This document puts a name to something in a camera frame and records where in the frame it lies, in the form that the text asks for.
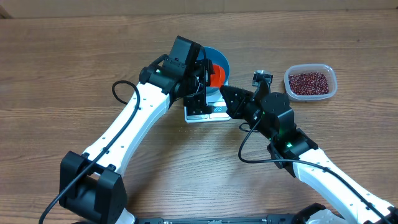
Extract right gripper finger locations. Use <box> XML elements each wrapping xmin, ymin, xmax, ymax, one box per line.
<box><xmin>220</xmin><ymin>85</ymin><xmax>254</xmax><ymax>100</ymax></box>
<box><xmin>223</xmin><ymin>96</ymin><xmax>245</xmax><ymax>119</ymax></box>

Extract orange measuring scoop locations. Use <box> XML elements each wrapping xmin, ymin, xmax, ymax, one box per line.
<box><xmin>210</xmin><ymin>64</ymin><xmax>226</xmax><ymax>88</ymax></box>

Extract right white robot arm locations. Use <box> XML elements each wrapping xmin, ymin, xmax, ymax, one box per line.
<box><xmin>220</xmin><ymin>85</ymin><xmax>397</xmax><ymax>223</ymax></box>

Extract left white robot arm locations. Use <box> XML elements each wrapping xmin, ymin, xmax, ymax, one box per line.
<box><xmin>49</xmin><ymin>36</ymin><xmax>212</xmax><ymax>223</ymax></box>

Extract white digital kitchen scale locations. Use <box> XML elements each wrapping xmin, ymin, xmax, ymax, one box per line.
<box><xmin>184</xmin><ymin>87</ymin><xmax>231</xmax><ymax>123</ymax></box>

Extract blue metal bowl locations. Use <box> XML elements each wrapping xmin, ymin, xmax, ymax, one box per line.
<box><xmin>195</xmin><ymin>46</ymin><xmax>230</xmax><ymax>90</ymax></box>

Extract clear plastic container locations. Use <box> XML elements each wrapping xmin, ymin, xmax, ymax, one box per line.
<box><xmin>284</xmin><ymin>63</ymin><xmax>338</xmax><ymax>101</ymax></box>

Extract red beans in container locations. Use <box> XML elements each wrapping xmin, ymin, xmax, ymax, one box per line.
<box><xmin>288</xmin><ymin>72</ymin><xmax>330</xmax><ymax>95</ymax></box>

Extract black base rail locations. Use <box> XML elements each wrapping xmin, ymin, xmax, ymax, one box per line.
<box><xmin>134</xmin><ymin>214</ymin><xmax>309</xmax><ymax>224</ymax></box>

